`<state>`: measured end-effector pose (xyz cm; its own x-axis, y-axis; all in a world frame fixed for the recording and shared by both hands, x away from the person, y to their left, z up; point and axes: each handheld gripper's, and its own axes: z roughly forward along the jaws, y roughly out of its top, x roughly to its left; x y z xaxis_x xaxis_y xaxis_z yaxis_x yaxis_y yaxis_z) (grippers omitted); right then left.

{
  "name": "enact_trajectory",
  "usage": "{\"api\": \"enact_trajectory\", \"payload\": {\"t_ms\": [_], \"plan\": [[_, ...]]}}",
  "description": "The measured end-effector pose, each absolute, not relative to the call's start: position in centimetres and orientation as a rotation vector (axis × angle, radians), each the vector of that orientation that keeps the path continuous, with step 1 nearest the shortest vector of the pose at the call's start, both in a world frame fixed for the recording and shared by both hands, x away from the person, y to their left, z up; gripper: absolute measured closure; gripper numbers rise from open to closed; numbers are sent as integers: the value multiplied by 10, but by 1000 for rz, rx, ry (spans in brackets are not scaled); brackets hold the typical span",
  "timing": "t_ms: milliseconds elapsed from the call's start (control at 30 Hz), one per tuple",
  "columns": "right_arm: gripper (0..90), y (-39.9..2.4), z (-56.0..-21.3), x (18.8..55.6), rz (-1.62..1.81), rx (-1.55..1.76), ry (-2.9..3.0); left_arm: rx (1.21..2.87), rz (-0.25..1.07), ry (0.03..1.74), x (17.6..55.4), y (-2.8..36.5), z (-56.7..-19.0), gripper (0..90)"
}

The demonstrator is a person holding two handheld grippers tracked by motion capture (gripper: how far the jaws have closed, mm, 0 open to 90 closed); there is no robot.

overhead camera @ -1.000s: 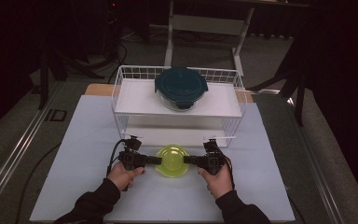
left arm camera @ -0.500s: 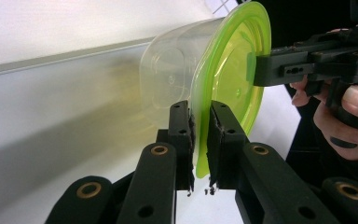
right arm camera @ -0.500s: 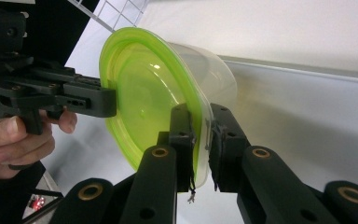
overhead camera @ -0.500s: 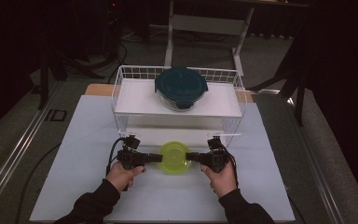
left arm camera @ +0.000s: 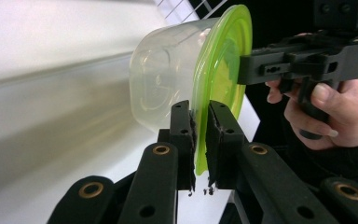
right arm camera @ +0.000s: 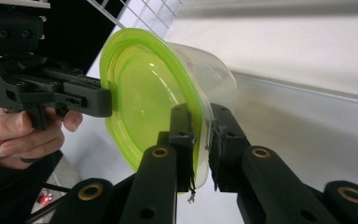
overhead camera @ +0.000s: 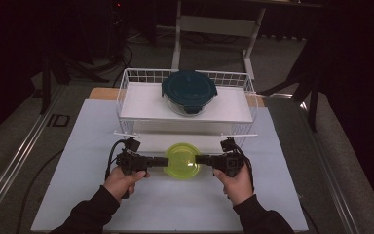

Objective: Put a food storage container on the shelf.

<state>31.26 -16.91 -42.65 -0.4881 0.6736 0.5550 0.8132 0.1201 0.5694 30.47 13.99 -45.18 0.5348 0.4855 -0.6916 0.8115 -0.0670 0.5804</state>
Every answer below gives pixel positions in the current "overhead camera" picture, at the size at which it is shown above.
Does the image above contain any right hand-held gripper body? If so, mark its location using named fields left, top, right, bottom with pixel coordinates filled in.
left=211, top=132, right=259, bottom=178

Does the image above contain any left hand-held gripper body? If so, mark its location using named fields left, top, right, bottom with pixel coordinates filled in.
left=112, top=131, right=155, bottom=176

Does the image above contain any yellow-green round container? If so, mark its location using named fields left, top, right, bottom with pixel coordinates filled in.
left=163, top=142, right=203, bottom=181

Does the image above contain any white wire shelf rack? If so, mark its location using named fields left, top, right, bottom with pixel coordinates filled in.
left=116, top=67, right=260, bottom=154

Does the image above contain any dark blue lidded glass container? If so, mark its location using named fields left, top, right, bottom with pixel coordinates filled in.
left=161, top=69, right=219, bottom=117

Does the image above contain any person's left hand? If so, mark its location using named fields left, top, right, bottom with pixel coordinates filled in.
left=102, top=166, right=151, bottom=205

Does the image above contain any person's right hand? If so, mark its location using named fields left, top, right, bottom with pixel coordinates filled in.
left=212, top=164, right=256, bottom=207

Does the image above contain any pale table mat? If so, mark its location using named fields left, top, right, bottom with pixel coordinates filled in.
left=30, top=98, right=310, bottom=233

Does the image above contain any wooden table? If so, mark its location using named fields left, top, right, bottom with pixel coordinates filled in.
left=88, top=87, right=268, bottom=108

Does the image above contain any black stand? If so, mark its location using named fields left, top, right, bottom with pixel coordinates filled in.
left=258, top=64, right=323, bottom=133
left=39, top=52, right=111, bottom=115

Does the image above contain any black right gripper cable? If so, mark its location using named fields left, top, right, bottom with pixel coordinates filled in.
left=235, top=144, right=255, bottom=193

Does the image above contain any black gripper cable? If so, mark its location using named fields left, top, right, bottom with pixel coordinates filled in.
left=104, top=138, right=127, bottom=181
left=235, top=144, right=255, bottom=193

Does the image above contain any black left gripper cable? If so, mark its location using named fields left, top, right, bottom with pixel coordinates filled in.
left=104, top=138, right=127, bottom=181

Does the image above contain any bundle of black cables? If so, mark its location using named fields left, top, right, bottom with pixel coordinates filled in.
left=91, top=43, right=134, bottom=89

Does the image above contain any metal floor rail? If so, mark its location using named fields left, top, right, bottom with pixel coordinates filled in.
left=0, top=84, right=66, bottom=225
left=300, top=100, right=362, bottom=234

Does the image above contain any black floor cable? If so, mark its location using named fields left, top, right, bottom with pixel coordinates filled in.
left=14, top=147, right=66, bottom=234

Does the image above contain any white desk frame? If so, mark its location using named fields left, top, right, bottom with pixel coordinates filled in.
left=170, top=0, right=325, bottom=81

